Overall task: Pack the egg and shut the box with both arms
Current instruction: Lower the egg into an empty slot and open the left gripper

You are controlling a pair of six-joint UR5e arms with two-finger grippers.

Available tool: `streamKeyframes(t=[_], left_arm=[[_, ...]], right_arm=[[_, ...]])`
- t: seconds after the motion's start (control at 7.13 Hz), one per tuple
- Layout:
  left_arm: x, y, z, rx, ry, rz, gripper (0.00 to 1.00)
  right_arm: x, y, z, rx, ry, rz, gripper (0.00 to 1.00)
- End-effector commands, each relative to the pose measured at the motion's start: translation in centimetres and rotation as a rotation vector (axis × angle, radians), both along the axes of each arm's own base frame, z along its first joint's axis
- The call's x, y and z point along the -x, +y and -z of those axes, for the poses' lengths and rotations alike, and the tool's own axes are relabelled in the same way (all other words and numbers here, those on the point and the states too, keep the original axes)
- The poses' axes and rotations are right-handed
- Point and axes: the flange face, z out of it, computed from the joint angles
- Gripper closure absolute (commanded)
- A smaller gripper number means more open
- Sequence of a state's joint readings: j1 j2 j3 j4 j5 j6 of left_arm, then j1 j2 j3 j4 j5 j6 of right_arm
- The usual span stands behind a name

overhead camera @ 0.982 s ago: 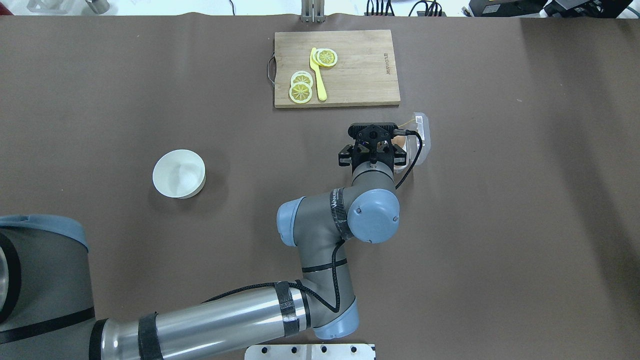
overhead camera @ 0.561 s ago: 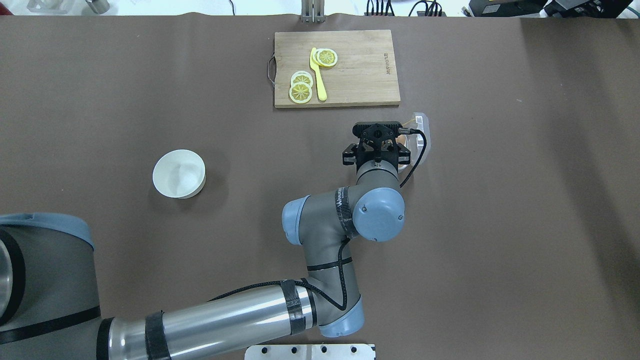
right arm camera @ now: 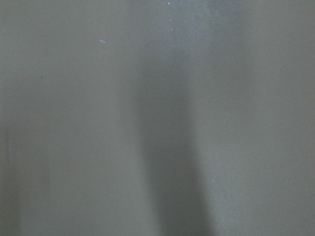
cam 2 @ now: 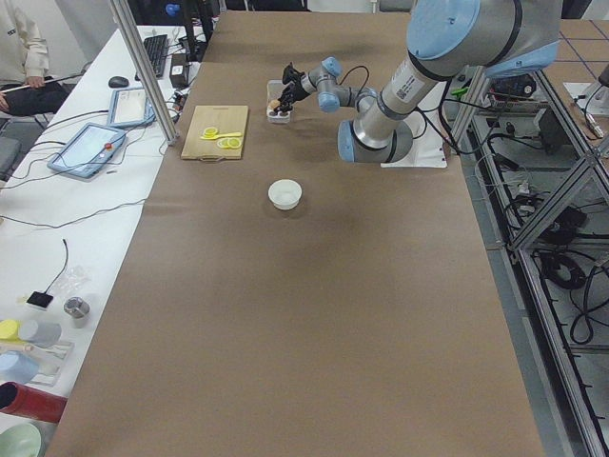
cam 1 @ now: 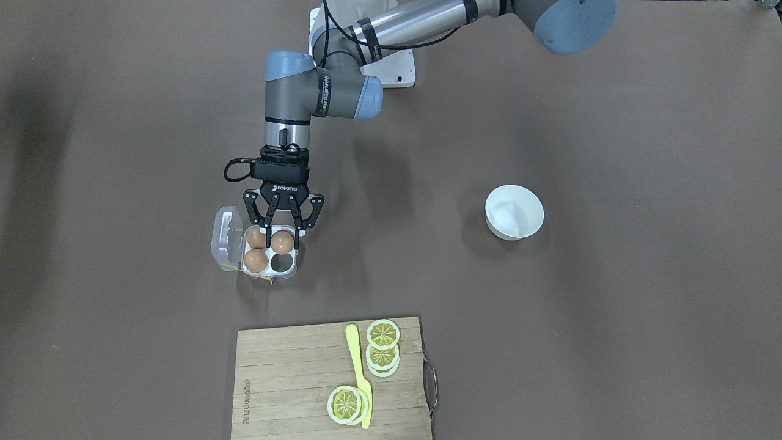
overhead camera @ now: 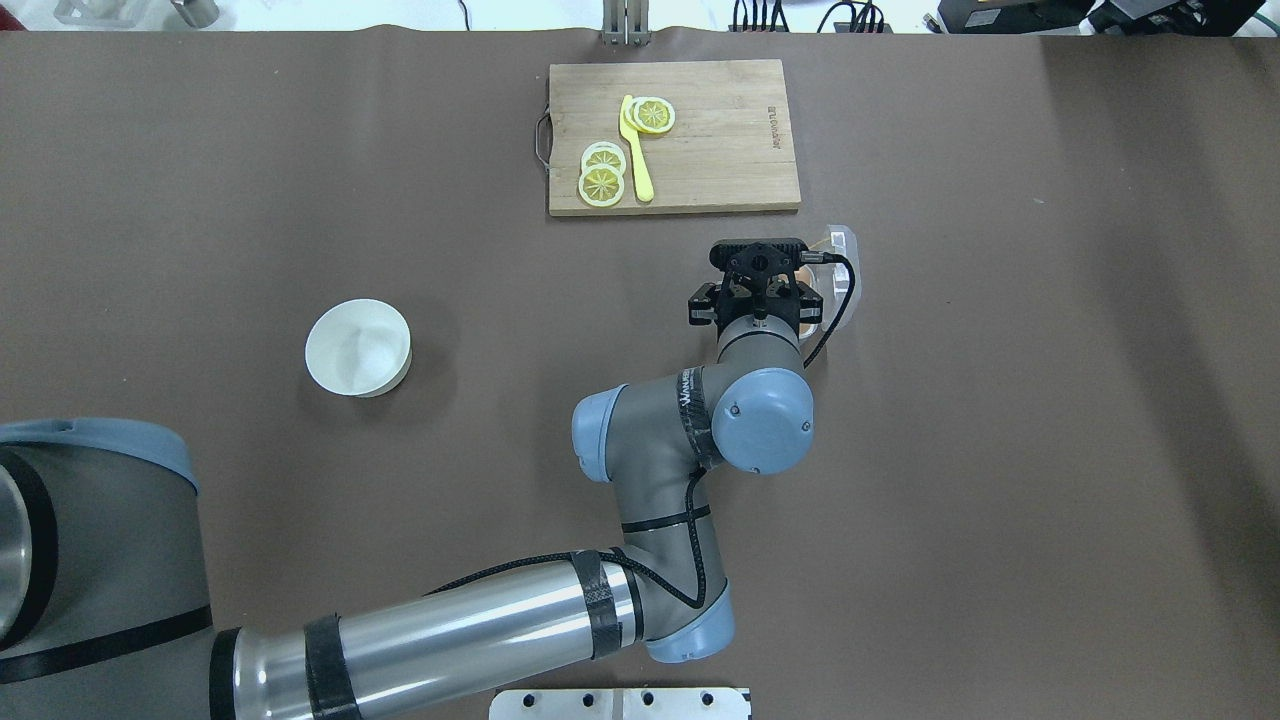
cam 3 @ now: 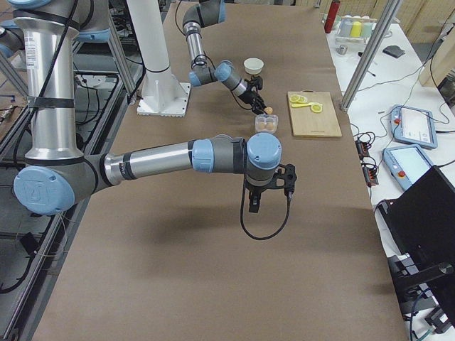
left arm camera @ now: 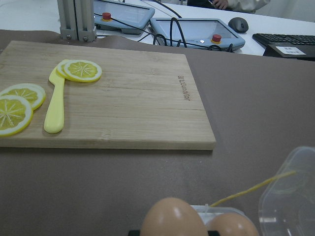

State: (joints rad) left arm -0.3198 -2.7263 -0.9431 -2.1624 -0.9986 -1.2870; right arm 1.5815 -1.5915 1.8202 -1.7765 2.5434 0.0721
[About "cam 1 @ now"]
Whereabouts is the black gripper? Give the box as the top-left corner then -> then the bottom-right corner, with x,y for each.
243,144 -> 324,250

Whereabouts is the clear plastic egg box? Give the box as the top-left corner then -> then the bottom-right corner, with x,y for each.
210,206 -> 298,281

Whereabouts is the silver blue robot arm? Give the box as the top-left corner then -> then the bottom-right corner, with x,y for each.
231,1 -> 618,247

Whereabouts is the brown egg back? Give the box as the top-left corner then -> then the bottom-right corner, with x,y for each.
245,226 -> 266,249

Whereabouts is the brown egg front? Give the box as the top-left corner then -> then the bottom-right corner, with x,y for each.
243,248 -> 269,274

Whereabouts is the yellow plastic knife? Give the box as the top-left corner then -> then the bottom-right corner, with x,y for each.
345,323 -> 373,430

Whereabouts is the bamboo cutting board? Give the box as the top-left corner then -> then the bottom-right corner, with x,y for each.
231,317 -> 433,439

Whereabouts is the lemon slice far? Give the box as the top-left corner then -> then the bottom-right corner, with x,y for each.
366,318 -> 401,349

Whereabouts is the lemon slice stack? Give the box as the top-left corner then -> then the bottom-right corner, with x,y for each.
365,345 -> 400,378

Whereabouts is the lemon slice near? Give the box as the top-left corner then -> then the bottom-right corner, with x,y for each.
326,385 -> 370,425

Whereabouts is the white bowl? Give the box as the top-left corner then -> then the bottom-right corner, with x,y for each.
484,185 -> 545,241

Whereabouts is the white camera post base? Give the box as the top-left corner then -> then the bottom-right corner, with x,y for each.
309,1 -> 416,89

